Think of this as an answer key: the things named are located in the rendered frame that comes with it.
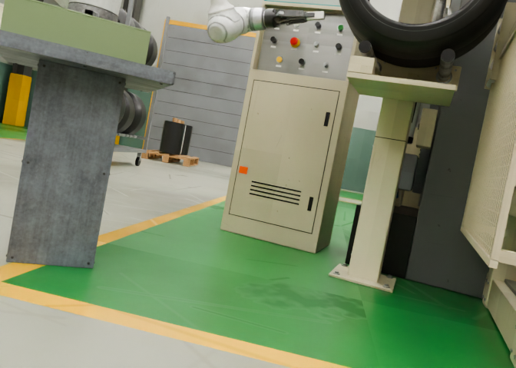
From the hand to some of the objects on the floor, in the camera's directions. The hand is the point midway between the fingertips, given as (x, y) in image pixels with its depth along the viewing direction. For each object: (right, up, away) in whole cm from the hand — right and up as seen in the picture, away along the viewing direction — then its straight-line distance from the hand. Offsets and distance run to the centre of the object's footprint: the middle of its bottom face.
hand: (315, 15), depth 185 cm
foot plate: (+24, -108, +25) cm, 113 cm away
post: (+24, -108, +25) cm, 113 cm away
